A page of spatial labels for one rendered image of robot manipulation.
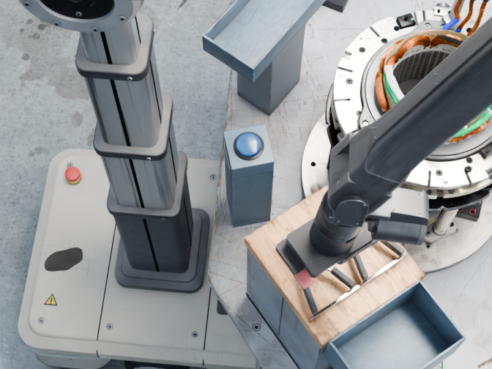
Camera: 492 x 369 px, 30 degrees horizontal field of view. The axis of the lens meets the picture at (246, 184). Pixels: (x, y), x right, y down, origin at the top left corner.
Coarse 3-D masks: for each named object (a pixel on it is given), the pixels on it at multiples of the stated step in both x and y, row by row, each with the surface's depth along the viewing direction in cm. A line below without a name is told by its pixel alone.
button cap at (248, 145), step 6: (240, 138) 147; (246, 138) 147; (252, 138) 147; (258, 138) 147; (240, 144) 147; (246, 144) 147; (252, 144) 147; (258, 144) 147; (240, 150) 147; (246, 150) 146; (252, 150) 146; (258, 150) 147; (246, 156) 147; (252, 156) 147
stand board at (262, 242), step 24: (288, 216) 140; (312, 216) 140; (264, 240) 138; (264, 264) 136; (336, 264) 136; (384, 264) 136; (408, 264) 136; (288, 288) 135; (312, 288) 135; (336, 288) 135; (384, 288) 135; (336, 312) 133; (360, 312) 133; (312, 336) 134
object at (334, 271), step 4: (332, 268) 133; (336, 268) 133; (332, 272) 133; (336, 272) 133; (340, 272) 133; (336, 276) 133; (340, 276) 133; (344, 276) 133; (340, 280) 133; (344, 280) 132; (348, 280) 132; (352, 280) 132; (348, 284) 132; (352, 284) 132; (352, 288) 133
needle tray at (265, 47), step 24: (240, 0) 157; (264, 0) 161; (288, 0) 161; (312, 0) 156; (216, 24) 154; (240, 24) 159; (264, 24) 159; (288, 24) 159; (216, 48) 153; (240, 48) 157; (264, 48) 157; (288, 48) 164; (240, 72) 154; (264, 72) 166; (288, 72) 173; (240, 96) 181; (264, 96) 173
